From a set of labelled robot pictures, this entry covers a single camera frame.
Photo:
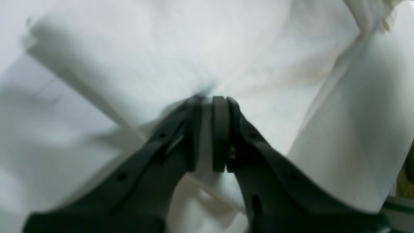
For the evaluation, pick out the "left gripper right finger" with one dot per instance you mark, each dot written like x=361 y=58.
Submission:
x=278 y=197

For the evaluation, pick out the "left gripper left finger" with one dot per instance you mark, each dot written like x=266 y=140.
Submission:
x=135 y=198

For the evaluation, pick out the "white printed t-shirt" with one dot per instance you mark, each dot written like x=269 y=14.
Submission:
x=329 y=83

